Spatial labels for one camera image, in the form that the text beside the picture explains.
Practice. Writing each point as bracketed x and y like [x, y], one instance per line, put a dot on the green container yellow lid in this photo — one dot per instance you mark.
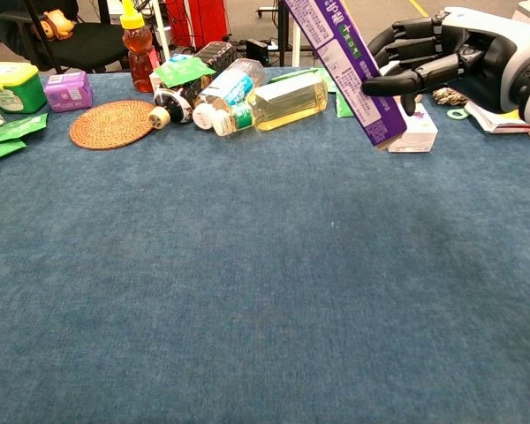
[13, 88]

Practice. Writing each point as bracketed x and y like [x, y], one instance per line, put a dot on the white red snack packet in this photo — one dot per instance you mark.
[490, 121]

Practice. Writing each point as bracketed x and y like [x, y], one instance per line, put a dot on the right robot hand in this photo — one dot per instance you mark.
[490, 48]

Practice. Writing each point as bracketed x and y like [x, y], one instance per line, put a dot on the black light stand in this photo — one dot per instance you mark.
[42, 37]

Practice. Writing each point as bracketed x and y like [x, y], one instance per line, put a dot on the white frame leg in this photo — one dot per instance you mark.
[160, 26]

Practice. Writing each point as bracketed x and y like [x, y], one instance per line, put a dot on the white vertical post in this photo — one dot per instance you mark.
[297, 48]

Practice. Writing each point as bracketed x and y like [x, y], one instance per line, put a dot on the small purple box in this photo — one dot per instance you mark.
[68, 90]

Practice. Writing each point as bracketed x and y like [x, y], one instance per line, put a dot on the black tripod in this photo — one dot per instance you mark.
[284, 33]

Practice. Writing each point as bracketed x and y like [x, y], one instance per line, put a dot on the clear bottle blue label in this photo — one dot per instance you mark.
[234, 86]

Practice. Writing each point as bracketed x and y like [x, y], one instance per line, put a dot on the red metal cabinet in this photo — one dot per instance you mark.
[207, 22]

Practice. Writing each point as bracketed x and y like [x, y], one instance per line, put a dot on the white box purple print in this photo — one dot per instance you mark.
[419, 132]

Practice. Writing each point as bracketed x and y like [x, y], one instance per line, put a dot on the honey bottle yellow cap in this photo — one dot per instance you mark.
[138, 57]

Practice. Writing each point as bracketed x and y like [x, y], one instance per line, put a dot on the yellow liquid bottle green label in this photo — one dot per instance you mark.
[287, 106]

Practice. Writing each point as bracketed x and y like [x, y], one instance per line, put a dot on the small black box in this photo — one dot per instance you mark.
[258, 47]

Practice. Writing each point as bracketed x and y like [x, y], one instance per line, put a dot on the green sachet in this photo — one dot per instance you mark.
[9, 150]
[20, 128]
[183, 70]
[343, 106]

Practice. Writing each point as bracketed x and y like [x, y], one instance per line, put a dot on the black office chair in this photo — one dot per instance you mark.
[88, 46]

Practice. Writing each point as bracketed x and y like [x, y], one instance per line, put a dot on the plush monkey toy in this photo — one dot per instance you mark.
[55, 24]

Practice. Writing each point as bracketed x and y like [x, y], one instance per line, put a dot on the purple toothpaste box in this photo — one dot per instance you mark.
[349, 66]

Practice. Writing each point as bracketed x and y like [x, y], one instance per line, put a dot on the dark bottle with cork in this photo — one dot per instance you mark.
[216, 55]

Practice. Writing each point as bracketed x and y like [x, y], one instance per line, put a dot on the blue table cloth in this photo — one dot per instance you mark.
[247, 287]

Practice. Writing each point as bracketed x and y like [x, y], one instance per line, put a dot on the round woven coaster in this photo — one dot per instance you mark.
[110, 125]

